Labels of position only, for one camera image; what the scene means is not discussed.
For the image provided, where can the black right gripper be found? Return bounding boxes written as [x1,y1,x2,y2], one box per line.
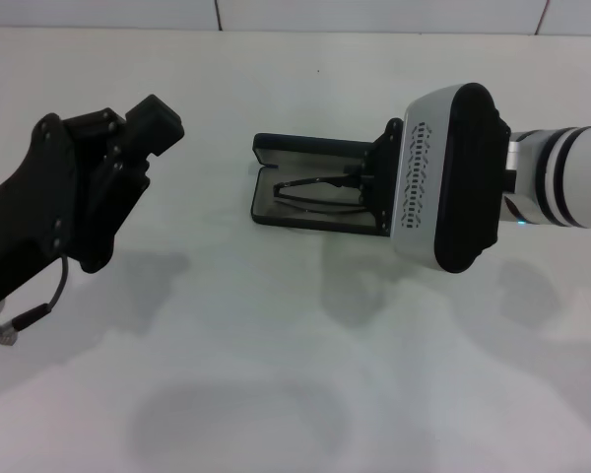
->
[343,116,405,238]

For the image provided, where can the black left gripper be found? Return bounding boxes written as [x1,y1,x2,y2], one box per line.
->
[0,93,186,312]

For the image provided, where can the black thin-framed glasses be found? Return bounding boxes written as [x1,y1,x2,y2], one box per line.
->
[272,173,375,218]

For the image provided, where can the black glasses case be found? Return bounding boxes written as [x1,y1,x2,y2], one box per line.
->
[249,132,396,238]

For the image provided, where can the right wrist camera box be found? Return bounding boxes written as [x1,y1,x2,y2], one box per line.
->
[390,81,513,276]

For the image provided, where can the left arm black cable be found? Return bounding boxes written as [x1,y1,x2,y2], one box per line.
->
[0,254,71,347]

